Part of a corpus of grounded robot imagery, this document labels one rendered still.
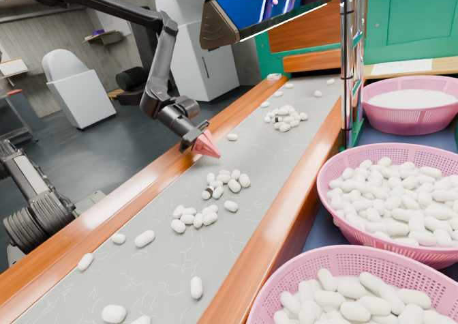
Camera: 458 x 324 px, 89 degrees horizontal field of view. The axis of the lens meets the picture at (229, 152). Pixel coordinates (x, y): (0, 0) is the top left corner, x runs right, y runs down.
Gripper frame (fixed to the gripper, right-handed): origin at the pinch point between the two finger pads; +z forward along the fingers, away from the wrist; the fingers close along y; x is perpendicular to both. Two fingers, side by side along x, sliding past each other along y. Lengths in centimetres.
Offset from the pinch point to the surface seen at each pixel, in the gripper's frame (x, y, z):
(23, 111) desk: 415, 96, -455
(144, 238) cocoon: -0.1, -27.6, 2.0
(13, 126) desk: 434, 66, -446
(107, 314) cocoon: -4.2, -39.4, 6.8
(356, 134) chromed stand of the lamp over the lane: -14.5, 25.3, 26.3
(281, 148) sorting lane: -6.1, 11.0, 12.3
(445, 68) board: -32, 60, 37
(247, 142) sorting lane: 1.2, 12.2, 3.4
